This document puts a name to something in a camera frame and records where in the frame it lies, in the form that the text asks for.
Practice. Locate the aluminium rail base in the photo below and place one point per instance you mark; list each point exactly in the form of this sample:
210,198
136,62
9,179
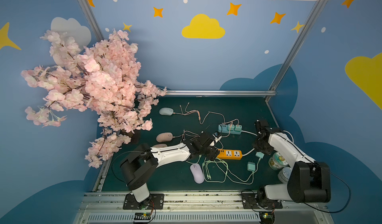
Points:
192,207

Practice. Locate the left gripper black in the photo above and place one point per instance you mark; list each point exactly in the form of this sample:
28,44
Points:
207,140

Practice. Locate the aluminium frame back bar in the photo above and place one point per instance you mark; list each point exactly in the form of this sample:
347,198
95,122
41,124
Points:
219,93

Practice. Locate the lavender wireless mouse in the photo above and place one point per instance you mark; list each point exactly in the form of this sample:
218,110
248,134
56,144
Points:
197,173

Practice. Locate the teal power strip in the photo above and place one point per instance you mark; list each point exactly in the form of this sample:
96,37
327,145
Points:
222,128

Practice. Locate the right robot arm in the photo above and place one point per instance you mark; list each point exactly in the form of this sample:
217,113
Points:
309,181

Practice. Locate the pale blue wireless mouse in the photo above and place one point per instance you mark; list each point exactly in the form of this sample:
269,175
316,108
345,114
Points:
166,111

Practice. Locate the tin can with label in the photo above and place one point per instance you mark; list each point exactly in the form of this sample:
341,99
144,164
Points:
277,161

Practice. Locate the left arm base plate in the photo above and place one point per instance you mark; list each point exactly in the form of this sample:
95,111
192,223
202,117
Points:
154,201

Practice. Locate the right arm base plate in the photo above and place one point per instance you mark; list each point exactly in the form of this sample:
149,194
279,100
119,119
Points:
253,200

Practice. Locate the orange power strip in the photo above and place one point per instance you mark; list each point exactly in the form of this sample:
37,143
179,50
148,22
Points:
230,154

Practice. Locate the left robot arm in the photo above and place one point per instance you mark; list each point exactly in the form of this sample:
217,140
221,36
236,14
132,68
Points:
141,163

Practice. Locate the pink mouse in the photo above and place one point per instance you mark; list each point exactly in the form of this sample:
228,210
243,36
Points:
164,137
160,146

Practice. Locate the silver tin can lying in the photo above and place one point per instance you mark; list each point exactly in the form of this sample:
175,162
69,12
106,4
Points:
284,174

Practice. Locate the pink cherry blossom tree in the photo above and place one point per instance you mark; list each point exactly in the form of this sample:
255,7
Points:
103,79

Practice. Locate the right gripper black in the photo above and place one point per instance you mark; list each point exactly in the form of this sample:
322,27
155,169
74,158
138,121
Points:
262,130

